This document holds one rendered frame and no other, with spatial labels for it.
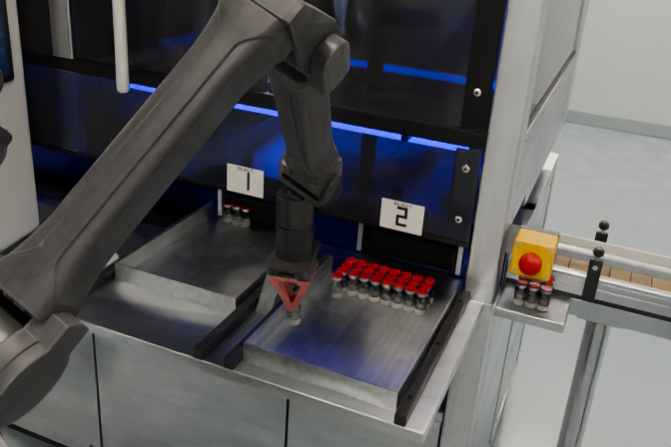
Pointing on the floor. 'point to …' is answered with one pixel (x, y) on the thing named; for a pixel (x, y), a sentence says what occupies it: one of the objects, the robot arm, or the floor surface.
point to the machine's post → (500, 173)
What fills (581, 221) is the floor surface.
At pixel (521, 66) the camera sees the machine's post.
